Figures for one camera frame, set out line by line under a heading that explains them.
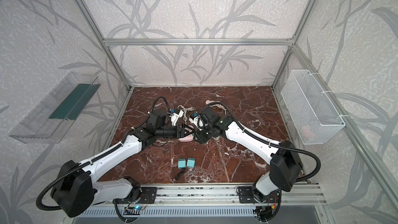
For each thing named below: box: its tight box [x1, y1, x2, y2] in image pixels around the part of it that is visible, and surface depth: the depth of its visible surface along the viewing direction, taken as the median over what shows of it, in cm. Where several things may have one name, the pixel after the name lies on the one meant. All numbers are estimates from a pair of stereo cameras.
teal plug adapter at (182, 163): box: [177, 158, 187, 169], surface depth 84 cm
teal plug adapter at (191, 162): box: [186, 157, 196, 168], surface depth 84 cm
